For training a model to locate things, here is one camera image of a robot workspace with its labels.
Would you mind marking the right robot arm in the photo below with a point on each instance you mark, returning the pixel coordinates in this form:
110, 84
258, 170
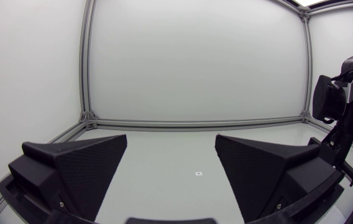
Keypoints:
328, 98

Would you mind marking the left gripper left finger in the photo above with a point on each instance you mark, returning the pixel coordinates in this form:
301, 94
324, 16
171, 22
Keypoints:
71, 174

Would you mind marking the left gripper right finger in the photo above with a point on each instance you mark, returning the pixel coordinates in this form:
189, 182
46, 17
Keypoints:
266, 177

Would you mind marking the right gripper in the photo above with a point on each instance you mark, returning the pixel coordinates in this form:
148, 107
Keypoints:
339, 146

